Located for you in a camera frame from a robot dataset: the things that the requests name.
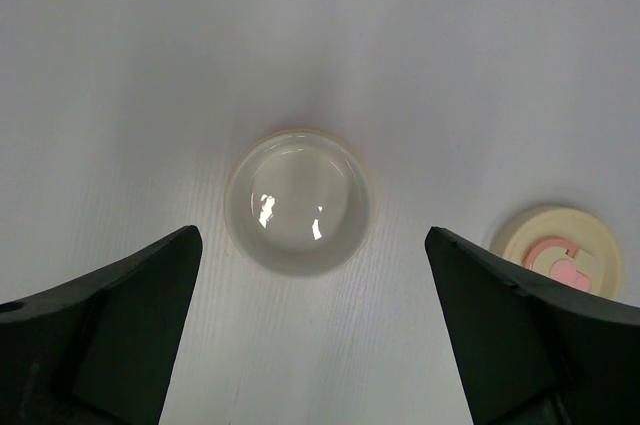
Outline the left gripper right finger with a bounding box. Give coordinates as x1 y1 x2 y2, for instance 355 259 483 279
425 227 639 424

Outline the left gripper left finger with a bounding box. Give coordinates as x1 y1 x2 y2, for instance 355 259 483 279
1 225 202 424

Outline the pink round lunch box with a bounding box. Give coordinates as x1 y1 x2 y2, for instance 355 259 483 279
224 129 375 278

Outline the cream lid with pink handle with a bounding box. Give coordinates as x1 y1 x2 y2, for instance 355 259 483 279
490 205 623 300

